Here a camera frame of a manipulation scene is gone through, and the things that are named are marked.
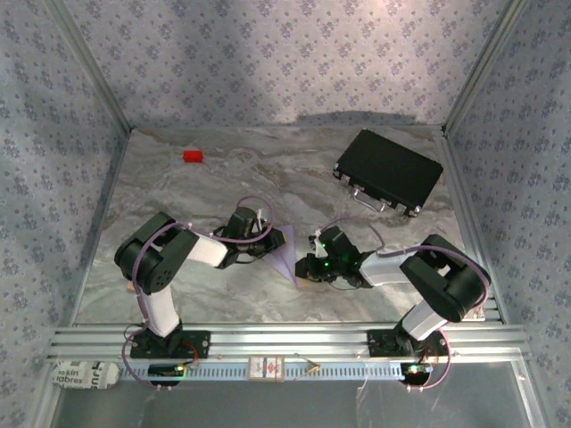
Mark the black carrying case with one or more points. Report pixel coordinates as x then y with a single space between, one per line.
388 165

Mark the small red block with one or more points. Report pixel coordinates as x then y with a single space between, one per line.
193 157

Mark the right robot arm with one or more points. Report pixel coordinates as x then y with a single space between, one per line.
446 281

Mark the printed paper label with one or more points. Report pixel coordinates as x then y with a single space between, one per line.
80 375

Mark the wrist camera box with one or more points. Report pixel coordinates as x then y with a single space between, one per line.
259 220
317 245

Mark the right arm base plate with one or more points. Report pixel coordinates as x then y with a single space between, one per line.
379 345

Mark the aluminium side rail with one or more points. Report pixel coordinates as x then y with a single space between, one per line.
458 178
102 214

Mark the lavender paper sheet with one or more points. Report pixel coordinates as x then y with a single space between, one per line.
285 260

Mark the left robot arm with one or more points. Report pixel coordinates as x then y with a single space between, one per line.
156 267

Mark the white printed card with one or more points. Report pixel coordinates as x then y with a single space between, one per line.
266 369

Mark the small wooden block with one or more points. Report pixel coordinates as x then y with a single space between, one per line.
130 287

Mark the aluminium mounting rail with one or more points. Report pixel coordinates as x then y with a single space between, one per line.
290 341

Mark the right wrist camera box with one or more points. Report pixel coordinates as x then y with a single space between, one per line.
317 245

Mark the aluminium frame post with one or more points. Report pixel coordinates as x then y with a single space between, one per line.
484 67
93 67

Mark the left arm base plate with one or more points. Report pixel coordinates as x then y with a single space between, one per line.
196 345

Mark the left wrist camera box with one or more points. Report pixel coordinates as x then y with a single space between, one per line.
259 220

